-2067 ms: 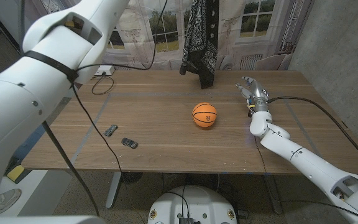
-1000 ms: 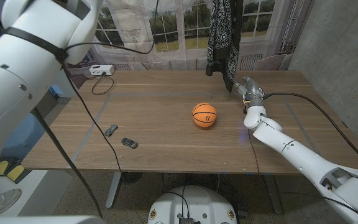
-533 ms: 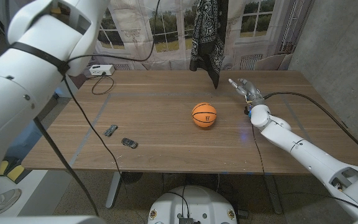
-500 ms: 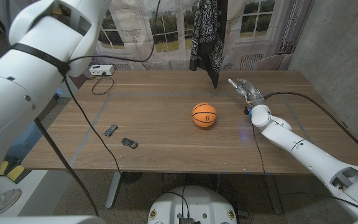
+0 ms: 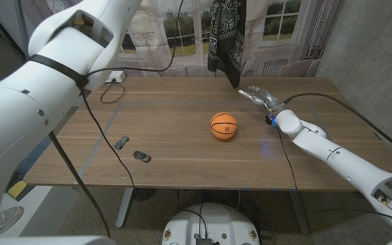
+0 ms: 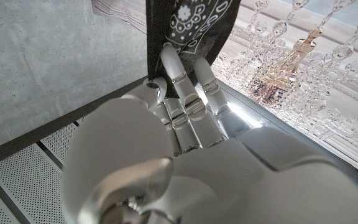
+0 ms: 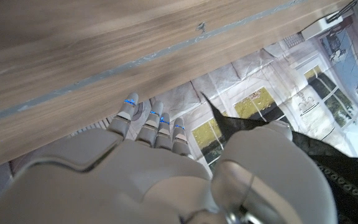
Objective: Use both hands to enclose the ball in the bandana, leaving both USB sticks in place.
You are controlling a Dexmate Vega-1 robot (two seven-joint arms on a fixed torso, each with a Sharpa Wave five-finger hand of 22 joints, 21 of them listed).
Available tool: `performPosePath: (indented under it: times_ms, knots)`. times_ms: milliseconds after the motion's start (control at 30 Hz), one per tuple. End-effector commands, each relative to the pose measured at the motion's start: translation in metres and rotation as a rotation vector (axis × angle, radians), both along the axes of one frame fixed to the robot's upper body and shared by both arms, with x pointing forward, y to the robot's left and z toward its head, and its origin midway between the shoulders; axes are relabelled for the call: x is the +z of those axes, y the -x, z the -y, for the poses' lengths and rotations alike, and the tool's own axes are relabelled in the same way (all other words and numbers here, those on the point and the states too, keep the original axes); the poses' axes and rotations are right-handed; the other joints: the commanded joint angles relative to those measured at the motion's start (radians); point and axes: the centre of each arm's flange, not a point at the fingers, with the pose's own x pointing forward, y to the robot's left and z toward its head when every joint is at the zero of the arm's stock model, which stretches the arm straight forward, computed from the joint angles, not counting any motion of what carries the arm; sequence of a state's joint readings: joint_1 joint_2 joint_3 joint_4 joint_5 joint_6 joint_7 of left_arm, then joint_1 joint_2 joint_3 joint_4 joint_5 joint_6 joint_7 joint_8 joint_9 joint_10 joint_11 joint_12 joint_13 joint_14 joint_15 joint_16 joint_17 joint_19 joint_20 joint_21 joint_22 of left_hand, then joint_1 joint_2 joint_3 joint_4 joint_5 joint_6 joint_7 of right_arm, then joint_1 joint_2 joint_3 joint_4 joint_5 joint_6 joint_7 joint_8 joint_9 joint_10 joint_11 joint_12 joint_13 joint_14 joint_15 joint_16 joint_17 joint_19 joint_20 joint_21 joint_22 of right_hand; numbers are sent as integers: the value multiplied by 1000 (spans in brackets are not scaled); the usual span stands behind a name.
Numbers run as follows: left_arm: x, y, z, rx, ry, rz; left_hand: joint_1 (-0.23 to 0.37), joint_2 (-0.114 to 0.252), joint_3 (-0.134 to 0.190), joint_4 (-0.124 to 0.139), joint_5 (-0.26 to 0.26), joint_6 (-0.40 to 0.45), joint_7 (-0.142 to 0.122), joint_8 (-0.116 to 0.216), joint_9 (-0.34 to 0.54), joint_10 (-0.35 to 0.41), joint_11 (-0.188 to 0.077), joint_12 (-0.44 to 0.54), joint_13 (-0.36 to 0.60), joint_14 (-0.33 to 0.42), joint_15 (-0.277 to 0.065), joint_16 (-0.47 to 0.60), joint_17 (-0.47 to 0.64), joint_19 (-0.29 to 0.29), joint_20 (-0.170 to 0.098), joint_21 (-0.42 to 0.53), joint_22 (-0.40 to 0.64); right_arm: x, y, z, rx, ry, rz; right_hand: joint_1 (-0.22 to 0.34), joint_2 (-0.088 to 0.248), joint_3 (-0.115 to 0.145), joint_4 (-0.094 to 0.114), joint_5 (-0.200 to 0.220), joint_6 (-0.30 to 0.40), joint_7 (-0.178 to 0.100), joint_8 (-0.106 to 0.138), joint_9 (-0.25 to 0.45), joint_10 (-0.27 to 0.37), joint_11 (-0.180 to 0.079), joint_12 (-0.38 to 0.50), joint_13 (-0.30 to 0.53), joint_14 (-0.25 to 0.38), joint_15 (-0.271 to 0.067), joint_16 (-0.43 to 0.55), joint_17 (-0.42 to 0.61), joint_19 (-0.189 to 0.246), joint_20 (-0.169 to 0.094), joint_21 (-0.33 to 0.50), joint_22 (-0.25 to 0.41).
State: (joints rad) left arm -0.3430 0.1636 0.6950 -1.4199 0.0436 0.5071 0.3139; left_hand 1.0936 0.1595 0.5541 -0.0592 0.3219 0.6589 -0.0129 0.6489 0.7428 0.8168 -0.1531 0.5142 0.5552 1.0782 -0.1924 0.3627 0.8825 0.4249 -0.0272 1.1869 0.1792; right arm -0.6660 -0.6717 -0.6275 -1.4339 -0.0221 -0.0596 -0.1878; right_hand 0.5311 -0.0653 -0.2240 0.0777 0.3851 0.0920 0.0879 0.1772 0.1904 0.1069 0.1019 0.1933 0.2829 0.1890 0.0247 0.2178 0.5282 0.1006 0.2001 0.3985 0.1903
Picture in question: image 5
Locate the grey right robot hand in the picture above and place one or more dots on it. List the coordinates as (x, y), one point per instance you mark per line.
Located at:
(267, 98)

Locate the black paisley bandana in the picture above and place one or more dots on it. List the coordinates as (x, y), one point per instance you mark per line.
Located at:
(226, 37)

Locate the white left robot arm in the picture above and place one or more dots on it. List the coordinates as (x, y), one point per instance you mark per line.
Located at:
(19, 119)

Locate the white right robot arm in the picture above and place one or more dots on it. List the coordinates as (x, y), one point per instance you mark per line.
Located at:
(345, 163)

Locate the orange mini basketball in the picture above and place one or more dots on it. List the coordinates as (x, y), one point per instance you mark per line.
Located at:
(224, 126)

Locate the printed window backdrop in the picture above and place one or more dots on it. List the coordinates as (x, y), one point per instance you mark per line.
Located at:
(284, 34)

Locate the grey metal table leg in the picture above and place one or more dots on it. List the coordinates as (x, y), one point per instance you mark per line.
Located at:
(124, 207)
(299, 214)

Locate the small dark toy car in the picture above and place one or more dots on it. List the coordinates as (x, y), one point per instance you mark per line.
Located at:
(141, 156)

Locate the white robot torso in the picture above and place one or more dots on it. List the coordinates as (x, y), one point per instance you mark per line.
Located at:
(209, 224)

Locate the white power box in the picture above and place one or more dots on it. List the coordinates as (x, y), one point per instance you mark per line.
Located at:
(117, 76)

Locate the small grey toy car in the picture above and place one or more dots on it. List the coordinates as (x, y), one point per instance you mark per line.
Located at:
(121, 143)

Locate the blue plastic bin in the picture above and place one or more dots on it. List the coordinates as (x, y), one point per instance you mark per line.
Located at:
(36, 153)

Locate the yellow black foot pedal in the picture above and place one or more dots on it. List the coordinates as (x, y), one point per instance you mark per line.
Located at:
(17, 188)

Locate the grey white sneaker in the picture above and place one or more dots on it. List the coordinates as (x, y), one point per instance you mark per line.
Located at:
(7, 219)

